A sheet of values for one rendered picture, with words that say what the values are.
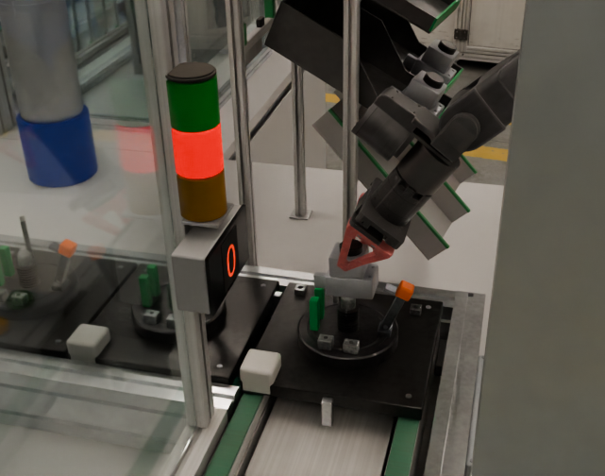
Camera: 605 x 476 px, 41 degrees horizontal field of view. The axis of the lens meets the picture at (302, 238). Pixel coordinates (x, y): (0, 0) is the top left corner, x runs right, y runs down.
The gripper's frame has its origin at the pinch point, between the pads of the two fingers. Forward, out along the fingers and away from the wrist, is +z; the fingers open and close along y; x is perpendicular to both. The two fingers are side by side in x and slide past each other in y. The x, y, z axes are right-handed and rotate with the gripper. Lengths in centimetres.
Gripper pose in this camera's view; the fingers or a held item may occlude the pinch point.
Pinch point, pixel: (348, 255)
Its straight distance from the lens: 107.0
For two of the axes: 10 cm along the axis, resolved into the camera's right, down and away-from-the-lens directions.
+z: -5.3, 6.5, 5.5
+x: 8.1, 5.8, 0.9
